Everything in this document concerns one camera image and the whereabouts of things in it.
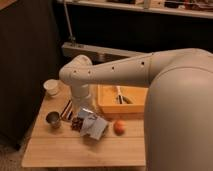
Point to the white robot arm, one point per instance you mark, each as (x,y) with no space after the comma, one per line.
(178,116)

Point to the grey metal shelf rail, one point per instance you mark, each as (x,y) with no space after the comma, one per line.
(96,53)

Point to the small metal cup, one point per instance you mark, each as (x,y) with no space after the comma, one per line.
(53,119)

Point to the utensils in yellow bin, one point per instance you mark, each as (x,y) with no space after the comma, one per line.
(121,99)

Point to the dark brown snack bag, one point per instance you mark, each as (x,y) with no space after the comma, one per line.
(76,123)

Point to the wooden table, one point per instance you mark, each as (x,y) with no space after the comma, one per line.
(63,147)

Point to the yellow plastic bin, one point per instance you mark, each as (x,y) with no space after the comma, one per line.
(134,99)

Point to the orange fruit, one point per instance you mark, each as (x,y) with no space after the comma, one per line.
(119,127)

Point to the striped snack packet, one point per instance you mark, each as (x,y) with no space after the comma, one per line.
(67,112)

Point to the white paper cup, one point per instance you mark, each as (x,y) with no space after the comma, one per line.
(51,86)

